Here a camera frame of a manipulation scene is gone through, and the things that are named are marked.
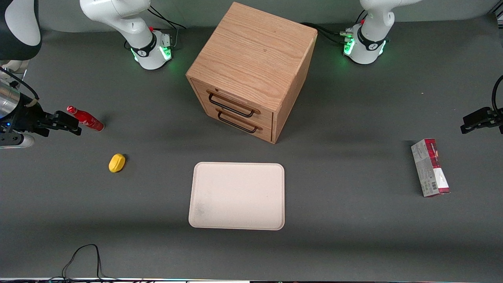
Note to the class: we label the beige rectangular tray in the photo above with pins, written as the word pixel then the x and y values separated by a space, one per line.
pixel 237 195

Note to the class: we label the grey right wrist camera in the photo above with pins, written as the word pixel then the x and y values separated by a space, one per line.
pixel 15 140

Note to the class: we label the yellow lemon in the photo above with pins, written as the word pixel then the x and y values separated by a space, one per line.
pixel 116 162

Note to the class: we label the wooden two-drawer cabinet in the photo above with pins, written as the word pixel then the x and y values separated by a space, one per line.
pixel 255 59

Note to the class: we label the red coke bottle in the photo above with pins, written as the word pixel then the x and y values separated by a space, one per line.
pixel 89 120

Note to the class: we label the red and white carton box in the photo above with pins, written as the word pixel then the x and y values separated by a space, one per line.
pixel 430 167

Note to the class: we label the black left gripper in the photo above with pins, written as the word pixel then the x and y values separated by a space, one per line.
pixel 488 117

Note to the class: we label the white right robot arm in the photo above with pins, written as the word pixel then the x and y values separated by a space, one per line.
pixel 118 11

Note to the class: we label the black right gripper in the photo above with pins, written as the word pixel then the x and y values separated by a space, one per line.
pixel 27 116

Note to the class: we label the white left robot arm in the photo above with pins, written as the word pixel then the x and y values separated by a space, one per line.
pixel 373 23

